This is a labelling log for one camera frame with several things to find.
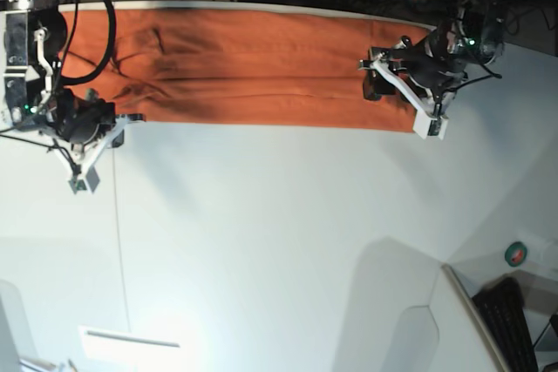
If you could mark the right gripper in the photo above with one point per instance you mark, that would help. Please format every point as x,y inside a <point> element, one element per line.
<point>92,124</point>

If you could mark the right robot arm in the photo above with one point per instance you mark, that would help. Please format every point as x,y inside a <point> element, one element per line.
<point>39,98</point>

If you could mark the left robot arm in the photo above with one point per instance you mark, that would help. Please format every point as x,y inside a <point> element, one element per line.
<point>483,26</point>

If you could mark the green tape roll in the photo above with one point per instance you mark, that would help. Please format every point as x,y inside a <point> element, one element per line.
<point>515,254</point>

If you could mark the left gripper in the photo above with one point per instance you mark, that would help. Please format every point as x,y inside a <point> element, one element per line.
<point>437,63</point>

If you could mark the orange t-shirt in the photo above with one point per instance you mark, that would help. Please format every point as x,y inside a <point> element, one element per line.
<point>249,67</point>

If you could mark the black keyboard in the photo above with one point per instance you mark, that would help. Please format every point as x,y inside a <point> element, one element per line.
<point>501,308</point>

